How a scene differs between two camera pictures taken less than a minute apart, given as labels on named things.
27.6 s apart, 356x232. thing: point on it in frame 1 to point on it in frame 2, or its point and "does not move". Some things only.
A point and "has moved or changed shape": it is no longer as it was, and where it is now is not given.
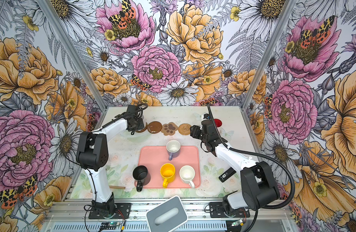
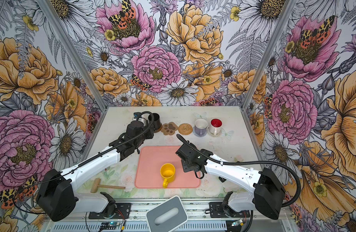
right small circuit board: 236,223 does not move
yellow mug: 168,171 does not move
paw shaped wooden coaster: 169,129 does not move
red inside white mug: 218,123 does not move
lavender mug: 173,148 has moved or changed shape
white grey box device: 167,216 does not move
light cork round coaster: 184,129 does not move
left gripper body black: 138,125 to 147,133
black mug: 142,177 to 157,125
